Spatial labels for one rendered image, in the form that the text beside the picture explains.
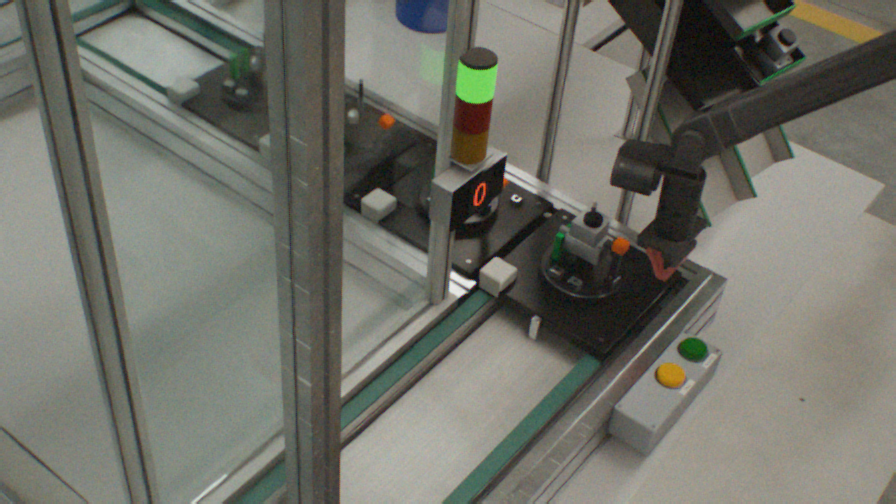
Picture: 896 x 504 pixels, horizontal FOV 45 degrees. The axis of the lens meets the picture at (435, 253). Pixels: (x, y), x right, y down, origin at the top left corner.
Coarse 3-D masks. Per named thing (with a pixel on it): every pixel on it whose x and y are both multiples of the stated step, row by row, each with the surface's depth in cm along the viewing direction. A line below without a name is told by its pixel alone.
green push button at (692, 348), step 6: (684, 342) 165; (690, 342) 165; (696, 342) 165; (702, 342) 165; (684, 348) 164; (690, 348) 164; (696, 348) 164; (702, 348) 164; (684, 354) 164; (690, 354) 163; (696, 354) 163; (702, 354) 163
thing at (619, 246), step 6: (606, 240) 167; (618, 240) 165; (624, 240) 165; (606, 246) 167; (612, 246) 166; (618, 246) 165; (624, 246) 164; (618, 252) 165; (624, 252) 165; (612, 258) 167; (618, 258) 166; (612, 264) 168; (618, 264) 167; (612, 270) 168; (618, 270) 169; (612, 276) 169
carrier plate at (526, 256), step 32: (544, 224) 183; (512, 256) 177; (640, 256) 179; (480, 288) 173; (512, 288) 171; (544, 288) 172; (640, 288) 173; (672, 288) 176; (544, 320) 167; (576, 320) 167; (608, 320) 167; (640, 320) 169; (608, 352) 163
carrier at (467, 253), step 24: (504, 192) 189; (528, 192) 189; (480, 216) 180; (504, 216) 184; (528, 216) 184; (456, 240) 179; (480, 240) 179; (504, 240) 179; (456, 264) 174; (480, 264) 175
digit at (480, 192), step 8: (488, 176) 151; (472, 184) 148; (480, 184) 150; (488, 184) 152; (472, 192) 149; (480, 192) 151; (488, 192) 153; (472, 200) 150; (480, 200) 152; (472, 208) 152
